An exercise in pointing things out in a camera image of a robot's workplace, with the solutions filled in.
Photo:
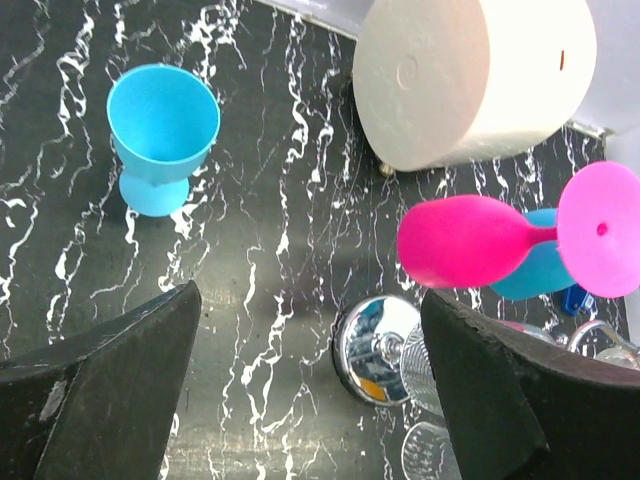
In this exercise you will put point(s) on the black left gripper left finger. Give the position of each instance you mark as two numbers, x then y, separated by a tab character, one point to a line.
100	405

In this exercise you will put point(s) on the small blue object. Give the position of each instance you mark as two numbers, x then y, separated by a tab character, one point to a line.
577	300

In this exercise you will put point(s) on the clear ribbed tumbler glass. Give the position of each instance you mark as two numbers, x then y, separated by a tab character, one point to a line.
419	381

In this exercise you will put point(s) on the chrome wine glass rack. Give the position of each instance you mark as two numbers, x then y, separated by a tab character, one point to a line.
367	346

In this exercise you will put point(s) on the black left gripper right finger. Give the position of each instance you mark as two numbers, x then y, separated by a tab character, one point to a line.
517	407

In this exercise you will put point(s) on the blue wine glass on rack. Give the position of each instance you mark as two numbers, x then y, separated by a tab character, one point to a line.
542	272

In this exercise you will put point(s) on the clear fluted champagne glass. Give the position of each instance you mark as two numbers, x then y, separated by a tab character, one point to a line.
427	454

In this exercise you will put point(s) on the blue wine glass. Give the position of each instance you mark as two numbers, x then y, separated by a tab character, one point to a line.
542	272
164	121

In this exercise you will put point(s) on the pink wine glass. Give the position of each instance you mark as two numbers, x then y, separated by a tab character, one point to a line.
473	241

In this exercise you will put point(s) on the white round box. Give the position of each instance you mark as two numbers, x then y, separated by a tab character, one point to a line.
441	82

